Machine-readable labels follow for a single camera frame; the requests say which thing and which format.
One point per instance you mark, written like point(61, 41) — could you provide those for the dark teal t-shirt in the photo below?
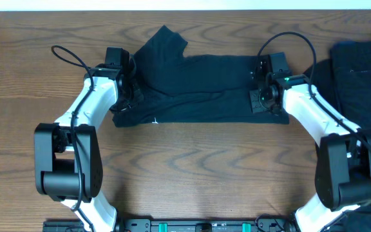
point(199, 88)

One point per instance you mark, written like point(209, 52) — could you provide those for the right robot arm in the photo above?
point(343, 172)

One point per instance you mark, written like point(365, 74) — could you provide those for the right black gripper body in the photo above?
point(256, 101)

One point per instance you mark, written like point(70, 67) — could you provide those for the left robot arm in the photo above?
point(68, 164)

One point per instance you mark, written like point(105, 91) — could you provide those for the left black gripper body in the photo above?
point(131, 96)

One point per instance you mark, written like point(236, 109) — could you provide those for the dark clothes pile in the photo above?
point(344, 80)

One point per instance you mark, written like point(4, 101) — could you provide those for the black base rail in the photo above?
point(146, 225)

